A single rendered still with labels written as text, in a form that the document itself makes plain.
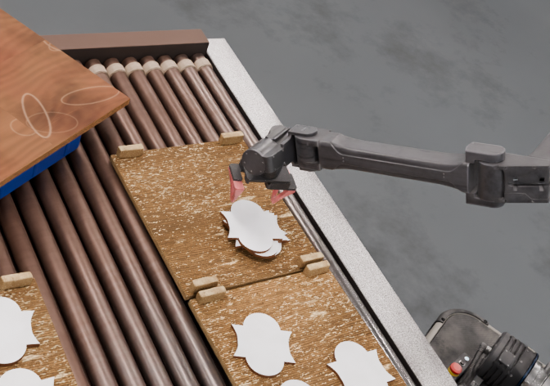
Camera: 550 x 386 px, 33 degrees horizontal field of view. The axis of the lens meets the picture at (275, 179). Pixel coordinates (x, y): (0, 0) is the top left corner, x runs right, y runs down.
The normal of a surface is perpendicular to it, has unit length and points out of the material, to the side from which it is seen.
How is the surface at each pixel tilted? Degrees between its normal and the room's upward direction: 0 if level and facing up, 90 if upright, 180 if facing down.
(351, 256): 0
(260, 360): 0
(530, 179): 80
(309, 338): 0
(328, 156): 90
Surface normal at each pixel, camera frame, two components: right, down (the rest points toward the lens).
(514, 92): 0.32, -0.69
